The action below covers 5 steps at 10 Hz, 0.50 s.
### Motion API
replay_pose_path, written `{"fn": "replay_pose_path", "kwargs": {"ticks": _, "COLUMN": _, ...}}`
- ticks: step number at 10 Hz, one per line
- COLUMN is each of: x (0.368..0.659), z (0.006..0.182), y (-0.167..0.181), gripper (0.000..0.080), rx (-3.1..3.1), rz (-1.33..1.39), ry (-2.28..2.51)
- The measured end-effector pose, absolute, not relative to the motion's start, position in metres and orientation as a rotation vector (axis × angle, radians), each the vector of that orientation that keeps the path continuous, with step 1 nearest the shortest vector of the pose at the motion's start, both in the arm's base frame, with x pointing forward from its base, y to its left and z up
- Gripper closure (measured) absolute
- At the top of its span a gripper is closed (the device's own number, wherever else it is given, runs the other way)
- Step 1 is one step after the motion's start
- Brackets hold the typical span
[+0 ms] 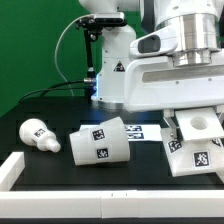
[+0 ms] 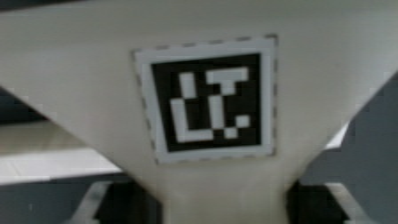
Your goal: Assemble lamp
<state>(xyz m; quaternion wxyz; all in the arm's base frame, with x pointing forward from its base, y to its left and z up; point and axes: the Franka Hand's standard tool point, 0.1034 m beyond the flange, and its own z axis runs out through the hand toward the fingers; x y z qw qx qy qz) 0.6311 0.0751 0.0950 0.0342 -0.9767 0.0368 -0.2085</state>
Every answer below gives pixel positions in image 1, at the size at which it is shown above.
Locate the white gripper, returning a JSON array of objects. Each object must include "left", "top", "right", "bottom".
[{"left": 124, "top": 54, "right": 224, "bottom": 138}]

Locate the white lamp base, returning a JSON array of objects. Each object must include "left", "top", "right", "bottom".
[{"left": 161, "top": 107, "right": 224, "bottom": 177}]

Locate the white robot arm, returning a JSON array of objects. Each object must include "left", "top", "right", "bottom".
[{"left": 79, "top": 0, "right": 224, "bottom": 141}]

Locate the white lamp shade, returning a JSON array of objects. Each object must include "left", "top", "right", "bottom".
[{"left": 69, "top": 117, "right": 130, "bottom": 166}]

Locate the white lamp bulb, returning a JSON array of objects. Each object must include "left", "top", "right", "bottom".
[{"left": 19, "top": 118, "right": 61, "bottom": 153}]

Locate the white marker sheet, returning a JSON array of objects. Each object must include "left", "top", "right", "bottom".
[{"left": 75, "top": 124, "right": 162, "bottom": 142}]

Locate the white right fence bar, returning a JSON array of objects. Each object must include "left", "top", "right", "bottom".
[{"left": 217, "top": 169, "right": 224, "bottom": 183}]

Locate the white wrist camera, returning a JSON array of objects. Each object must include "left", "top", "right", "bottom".
[{"left": 129, "top": 25, "right": 178, "bottom": 59}]

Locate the grey rear camera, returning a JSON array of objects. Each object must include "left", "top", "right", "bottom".
[{"left": 93, "top": 12, "right": 126, "bottom": 27}]

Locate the black camera stand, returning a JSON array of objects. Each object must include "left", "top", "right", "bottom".
[{"left": 76, "top": 16, "right": 100, "bottom": 101}]

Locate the black cable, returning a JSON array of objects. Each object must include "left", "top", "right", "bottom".
[{"left": 18, "top": 79, "right": 88, "bottom": 104}]

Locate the grey camera cable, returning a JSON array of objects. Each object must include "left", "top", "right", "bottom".
[{"left": 54, "top": 13, "right": 94, "bottom": 98}]

